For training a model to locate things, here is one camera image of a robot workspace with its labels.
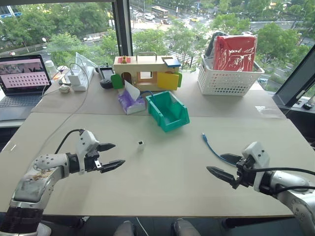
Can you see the wooden box with coloured doors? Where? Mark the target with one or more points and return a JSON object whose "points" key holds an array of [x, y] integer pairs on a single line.
{"points": [[147, 67]]}

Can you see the small white cube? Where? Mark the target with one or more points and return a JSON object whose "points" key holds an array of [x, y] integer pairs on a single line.
{"points": [[140, 146]]}

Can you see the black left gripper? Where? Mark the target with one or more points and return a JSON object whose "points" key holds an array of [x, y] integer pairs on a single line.
{"points": [[92, 162]]}

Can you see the open laptop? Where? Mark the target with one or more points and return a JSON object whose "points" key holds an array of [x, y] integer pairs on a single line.
{"points": [[22, 81]]}

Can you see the small white crumpled object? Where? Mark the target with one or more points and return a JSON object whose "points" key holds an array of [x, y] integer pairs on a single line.
{"points": [[64, 89]]}

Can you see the small white cup with lid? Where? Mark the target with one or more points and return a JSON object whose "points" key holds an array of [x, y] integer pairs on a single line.
{"points": [[62, 69]]}

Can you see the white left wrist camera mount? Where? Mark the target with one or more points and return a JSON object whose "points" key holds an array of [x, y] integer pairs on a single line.
{"points": [[85, 142]]}

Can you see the white perforated plastic basket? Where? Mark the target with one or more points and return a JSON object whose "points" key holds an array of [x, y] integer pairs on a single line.
{"points": [[221, 82]]}

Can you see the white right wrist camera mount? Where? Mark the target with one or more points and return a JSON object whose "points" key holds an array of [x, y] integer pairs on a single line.
{"points": [[258, 153]]}

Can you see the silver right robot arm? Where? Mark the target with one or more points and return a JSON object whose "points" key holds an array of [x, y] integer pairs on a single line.
{"points": [[292, 194]]}

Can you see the black monitor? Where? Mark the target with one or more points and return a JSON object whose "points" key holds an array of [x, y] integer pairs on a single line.
{"points": [[297, 78]]}

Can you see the purple tissue pack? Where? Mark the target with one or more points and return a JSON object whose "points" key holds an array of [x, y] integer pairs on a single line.
{"points": [[130, 103]]}

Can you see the black handheld remote controller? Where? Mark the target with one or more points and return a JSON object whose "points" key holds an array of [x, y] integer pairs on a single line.
{"points": [[106, 75]]}

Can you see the dark window frame pillar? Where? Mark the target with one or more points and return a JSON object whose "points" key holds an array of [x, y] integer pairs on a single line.
{"points": [[123, 24]]}

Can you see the red bag with white drawing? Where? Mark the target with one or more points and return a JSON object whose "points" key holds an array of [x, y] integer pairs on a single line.
{"points": [[233, 54]]}

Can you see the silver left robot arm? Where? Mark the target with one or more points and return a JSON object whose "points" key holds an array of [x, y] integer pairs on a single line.
{"points": [[32, 182]]}

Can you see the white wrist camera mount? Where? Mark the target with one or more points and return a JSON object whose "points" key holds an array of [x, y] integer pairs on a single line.
{"points": [[85, 142], [258, 153]]}

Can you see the clear plastic bag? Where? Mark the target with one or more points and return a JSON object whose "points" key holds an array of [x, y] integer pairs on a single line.
{"points": [[85, 61]]}

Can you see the green plastic bin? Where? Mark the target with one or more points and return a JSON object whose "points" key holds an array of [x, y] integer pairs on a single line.
{"points": [[157, 110]]}

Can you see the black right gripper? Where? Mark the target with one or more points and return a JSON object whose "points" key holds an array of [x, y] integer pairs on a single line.
{"points": [[246, 173]]}

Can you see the small black mouse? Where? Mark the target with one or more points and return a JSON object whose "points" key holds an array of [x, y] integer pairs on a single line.
{"points": [[307, 106]]}

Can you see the clear plastic film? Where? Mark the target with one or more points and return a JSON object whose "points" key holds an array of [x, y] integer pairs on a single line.
{"points": [[267, 111]]}

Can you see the white power strip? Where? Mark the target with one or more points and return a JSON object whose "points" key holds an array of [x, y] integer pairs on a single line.
{"points": [[83, 81]]}

